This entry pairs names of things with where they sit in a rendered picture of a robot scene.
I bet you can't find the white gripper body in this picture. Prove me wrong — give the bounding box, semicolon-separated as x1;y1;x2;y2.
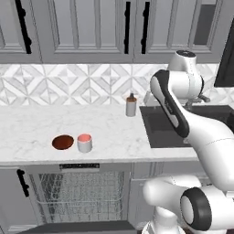
144;90;162;107

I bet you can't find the dark sink basin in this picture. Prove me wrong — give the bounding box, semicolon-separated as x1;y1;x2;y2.
139;104;234;150

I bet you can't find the wire dishwasher rack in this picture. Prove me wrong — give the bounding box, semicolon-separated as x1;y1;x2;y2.
29;171;126;224

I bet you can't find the dishwasher door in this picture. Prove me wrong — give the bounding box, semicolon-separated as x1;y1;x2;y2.
16;219;137;234

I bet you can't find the brown bowl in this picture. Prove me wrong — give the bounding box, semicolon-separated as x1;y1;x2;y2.
51;133;75;151

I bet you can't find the grey sink base cupboard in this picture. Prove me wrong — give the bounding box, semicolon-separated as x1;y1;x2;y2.
128;160;211;231

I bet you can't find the dishwasher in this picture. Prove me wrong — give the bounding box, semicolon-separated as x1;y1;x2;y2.
22;162;134;226

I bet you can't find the white soap bottle brown pump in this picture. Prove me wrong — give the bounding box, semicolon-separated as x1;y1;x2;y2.
125;92;138;118

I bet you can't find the black base cupboard handle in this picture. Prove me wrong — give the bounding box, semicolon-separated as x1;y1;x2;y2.
16;168;31;198

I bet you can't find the black flat panel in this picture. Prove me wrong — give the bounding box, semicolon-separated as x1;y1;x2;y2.
213;28;234;89

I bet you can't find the grey tap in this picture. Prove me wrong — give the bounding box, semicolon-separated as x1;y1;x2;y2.
185;94;212;109

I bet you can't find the grey glazed wall cupboard door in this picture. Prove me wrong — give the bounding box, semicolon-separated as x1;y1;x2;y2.
133;0;229;64

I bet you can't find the white cup pink inside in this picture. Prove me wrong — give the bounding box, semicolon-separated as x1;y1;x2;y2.
76;133;93;154

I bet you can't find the grey base cupboard door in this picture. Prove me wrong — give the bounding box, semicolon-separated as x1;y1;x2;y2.
0;165;40;234

